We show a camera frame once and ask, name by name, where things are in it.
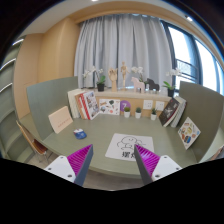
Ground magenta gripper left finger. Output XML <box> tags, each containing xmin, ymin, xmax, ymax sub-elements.
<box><xmin>45</xmin><ymin>144</ymin><xmax>93</xmax><ymax>186</ymax></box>

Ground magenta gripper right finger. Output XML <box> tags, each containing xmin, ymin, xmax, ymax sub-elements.
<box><xmin>134</xmin><ymin>145</ymin><xmax>181</xmax><ymax>185</ymax></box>

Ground blue and white mouse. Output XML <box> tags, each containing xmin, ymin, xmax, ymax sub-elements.
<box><xmin>74</xmin><ymin>129</ymin><xmax>87</xmax><ymax>139</ymax></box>

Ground white printed mouse pad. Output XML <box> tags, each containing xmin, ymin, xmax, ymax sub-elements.
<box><xmin>105</xmin><ymin>133</ymin><xmax>154</xmax><ymax>161</ymax></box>

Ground wooden chair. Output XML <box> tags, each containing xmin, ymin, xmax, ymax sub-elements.
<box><xmin>17</xmin><ymin>122</ymin><xmax>47</xmax><ymax>156</ymax></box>

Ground colourful picture book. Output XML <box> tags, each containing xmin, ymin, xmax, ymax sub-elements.
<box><xmin>178</xmin><ymin>117</ymin><xmax>201</xmax><ymax>149</ymax></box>

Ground beige cardboard sign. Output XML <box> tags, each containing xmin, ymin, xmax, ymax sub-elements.
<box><xmin>48</xmin><ymin>106</ymin><xmax>73</xmax><ymax>134</ymax></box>

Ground white book stack left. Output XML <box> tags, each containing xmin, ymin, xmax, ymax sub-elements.
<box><xmin>67</xmin><ymin>89</ymin><xmax>84</xmax><ymax>118</ymax></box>

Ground small potted plant right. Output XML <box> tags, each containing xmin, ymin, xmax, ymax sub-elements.
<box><xmin>151</xmin><ymin>108</ymin><xmax>157</xmax><ymax>121</ymax></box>

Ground small potted plant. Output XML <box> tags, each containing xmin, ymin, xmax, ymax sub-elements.
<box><xmin>124</xmin><ymin>107</ymin><xmax>130</xmax><ymax>118</ymax></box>
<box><xmin>151</xmin><ymin>108</ymin><xmax>157</xmax><ymax>121</ymax></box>
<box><xmin>135</xmin><ymin>107</ymin><xmax>142</xmax><ymax>119</ymax></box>

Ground dark cover book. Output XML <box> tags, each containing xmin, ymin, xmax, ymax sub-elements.
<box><xmin>159</xmin><ymin>98</ymin><xmax>180</xmax><ymax>127</ymax></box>

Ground small potted plant middle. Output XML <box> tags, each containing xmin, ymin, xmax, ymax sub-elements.
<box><xmin>135</xmin><ymin>107</ymin><xmax>142</xmax><ymax>119</ymax></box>

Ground small potted plant left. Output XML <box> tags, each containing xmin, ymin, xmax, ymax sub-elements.
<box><xmin>124</xmin><ymin>107</ymin><xmax>130</xmax><ymax>118</ymax></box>

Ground green partition panel right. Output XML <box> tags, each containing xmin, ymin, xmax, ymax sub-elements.
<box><xmin>179</xmin><ymin>81</ymin><xmax>224</xmax><ymax>162</ymax></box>

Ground green partition panel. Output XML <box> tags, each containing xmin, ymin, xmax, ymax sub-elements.
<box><xmin>27</xmin><ymin>77</ymin><xmax>78</xmax><ymax>140</ymax></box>
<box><xmin>179</xmin><ymin>81</ymin><xmax>224</xmax><ymax>162</ymax></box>

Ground red and white magazine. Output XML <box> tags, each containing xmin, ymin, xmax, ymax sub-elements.
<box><xmin>75</xmin><ymin>91</ymin><xmax>99</xmax><ymax>120</ymax></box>

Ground white illustrated card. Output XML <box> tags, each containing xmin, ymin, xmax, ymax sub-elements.
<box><xmin>99</xmin><ymin>99</ymin><xmax>120</xmax><ymax>115</ymax></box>

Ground purple round question sign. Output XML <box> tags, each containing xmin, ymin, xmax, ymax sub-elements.
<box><xmin>120</xmin><ymin>100</ymin><xmax>131</xmax><ymax>112</ymax></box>

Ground white books behind dark book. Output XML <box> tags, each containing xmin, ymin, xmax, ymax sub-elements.
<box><xmin>170</xmin><ymin>96</ymin><xmax>187</xmax><ymax>128</ymax></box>

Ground green partition panel left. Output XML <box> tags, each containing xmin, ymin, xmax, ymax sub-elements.
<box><xmin>27</xmin><ymin>77</ymin><xmax>78</xmax><ymax>140</ymax></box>

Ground white orchid pot right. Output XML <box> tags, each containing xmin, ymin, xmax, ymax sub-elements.
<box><xmin>163</xmin><ymin>68</ymin><xmax>182</xmax><ymax>97</ymax></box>

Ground black wooden horse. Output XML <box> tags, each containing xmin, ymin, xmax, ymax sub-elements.
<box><xmin>147</xmin><ymin>78</ymin><xmax>160</xmax><ymax>91</ymax></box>

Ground pink wooden horse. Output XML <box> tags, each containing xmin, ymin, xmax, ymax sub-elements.
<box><xmin>131</xmin><ymin>77</ymin><xmax>145</xmax><ymax>93</ymax></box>

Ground white orchid black pot left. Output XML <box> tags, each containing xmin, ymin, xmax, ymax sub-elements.
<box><xmin>83</xmin><ymin>66</ymin><xmax>106</xmax><ymax>92</ymax></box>

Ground white orchid middle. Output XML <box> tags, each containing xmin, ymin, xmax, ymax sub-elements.
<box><xmin>131</xmin><ymin>66</ymin><xmax>147</xmax><ymax>84</ymax></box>

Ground wooden hand model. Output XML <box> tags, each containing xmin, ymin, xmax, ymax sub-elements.
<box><xmin>108</xmin><ymin>68</ymin><xmax>117</xmax><ymax>92</ymax></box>

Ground wooden mannequin figure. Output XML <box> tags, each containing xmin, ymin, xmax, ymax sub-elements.
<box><xmin>121</xmin><ymin>61</ymin><xmax>129</xmax><ymax>89</ymax></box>

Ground grey curtain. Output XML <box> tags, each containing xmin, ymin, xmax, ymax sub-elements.
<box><xmin>74</xmin><ymin>14</ymin><xmax>172</xmax><ymax>88</ymax></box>

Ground white wall socket right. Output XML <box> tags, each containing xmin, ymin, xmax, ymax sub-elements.
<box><xmin>155</xmin><ymin>101</ymin><xmax>165</xmax><ymax>111</ymax></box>

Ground white wall socket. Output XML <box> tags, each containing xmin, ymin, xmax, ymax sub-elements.
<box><xmin>143</xmin><ymin>100</ymin><xmax>153</xmax><ymax>110</ymax></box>
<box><xmin>155</xmin><ymin>101</ymin><xmax>165</xmax><ymax>111</ymax></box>

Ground white wall socket left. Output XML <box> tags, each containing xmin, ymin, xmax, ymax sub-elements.
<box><xmin>143</xmin><ymin>100</ymin><xmax>153</xmax><ymax>110</ymax></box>

